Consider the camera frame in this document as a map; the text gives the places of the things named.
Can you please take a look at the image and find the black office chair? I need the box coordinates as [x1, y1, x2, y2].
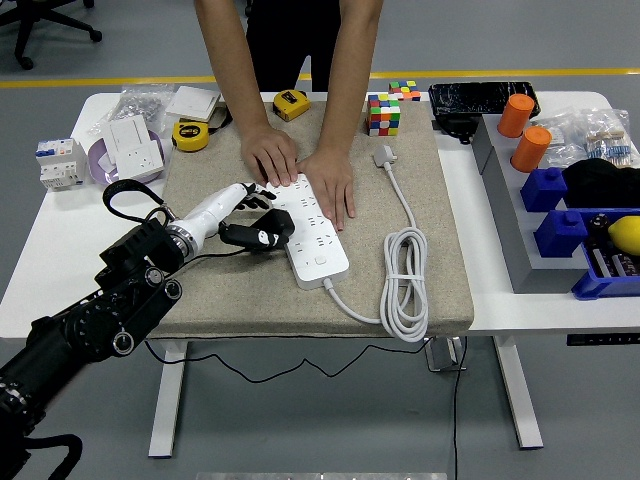
[0, 0, 104, 71]

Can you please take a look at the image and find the white wall socket panel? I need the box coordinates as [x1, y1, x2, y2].
[113, 141, 166, 182]

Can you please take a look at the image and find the black cloth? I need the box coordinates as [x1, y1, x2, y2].
[560, 158, 640, 210]

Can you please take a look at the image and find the white wall switch panel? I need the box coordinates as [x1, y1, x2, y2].
[102, 115, 154, 161]

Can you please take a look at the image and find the grey-brown mat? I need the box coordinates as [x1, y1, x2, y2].
[149, 97, 475, 340]

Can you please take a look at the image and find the white flat switch box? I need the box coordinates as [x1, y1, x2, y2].
[164, 85, 221, 122]

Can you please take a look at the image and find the blue plastic bin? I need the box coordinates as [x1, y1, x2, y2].
[571, 208, 640, 301]

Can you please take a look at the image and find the clear bag of resistors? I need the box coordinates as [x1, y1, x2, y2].
[579, 107, 639, 169]

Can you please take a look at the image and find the purple bowl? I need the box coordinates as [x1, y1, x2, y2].
[87, 130, 167, 192]

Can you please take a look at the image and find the black plastic tray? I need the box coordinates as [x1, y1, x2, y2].
[428, 81, 542, 121]

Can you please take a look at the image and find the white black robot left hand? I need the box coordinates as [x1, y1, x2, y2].
[182, 181, 284, 251]

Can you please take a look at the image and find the person's left hand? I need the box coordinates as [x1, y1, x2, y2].
[298, 147, 357, 232]

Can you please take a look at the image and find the white table leg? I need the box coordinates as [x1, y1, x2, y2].
[148, 342, 190, 459]
[492, 335, 545, 450]

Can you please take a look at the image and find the black plug with cord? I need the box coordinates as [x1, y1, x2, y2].
[144, 208, 436, 385]

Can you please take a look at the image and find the round yellow tape measure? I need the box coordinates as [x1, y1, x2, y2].
[171, 119, 210, 153]

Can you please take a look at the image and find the person's right hand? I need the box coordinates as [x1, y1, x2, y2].
[240, 124, 301, 189]

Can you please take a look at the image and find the white circuit breaker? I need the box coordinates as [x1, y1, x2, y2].
[34, 138, 89, 193]

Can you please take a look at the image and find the large colourful puzzle cube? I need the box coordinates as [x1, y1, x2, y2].
[366, 93, 402, 137]

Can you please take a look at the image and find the clear bag of small parts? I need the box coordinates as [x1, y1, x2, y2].
[532, 113, 586, 169]

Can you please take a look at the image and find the metal bracket under table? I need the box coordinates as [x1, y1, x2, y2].
[423, 335, 469, 374]

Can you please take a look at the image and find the person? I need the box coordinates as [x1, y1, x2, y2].
[244, 0, 344, 94]

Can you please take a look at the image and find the small colourful puzzle cube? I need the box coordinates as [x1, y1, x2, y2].
[387, 80, 421, 103]

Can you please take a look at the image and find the small black device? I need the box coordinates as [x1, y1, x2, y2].
[433, 115, 481, 145]

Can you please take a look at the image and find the grey stepped stand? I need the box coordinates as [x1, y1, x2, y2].
[472, 114, 591, 295]

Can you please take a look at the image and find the black hanging cable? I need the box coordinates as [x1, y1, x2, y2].
[451, 335, 469, 480]

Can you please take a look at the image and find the blue block with knob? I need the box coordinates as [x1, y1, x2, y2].
[519, 167, 569, 213]
[532, 208, 589, 259]

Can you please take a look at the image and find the black table control panel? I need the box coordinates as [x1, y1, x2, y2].
[566, 332, 640, 347]

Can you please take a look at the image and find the yellow lemon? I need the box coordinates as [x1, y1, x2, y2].
[606, 215, 640, 257]

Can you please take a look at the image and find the white power strip with cord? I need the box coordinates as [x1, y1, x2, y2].
[265, 143, 430, 344]

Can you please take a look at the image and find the orange cylinder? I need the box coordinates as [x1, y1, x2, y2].
[509, 125, 553, 174]
[496, 93, 536, 139]

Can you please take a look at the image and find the clear bag of screws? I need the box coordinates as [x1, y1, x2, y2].
[89, 84, 176, 136]

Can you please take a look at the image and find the square yellow tape measure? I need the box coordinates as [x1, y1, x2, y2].
[272, 88, 311, 123]

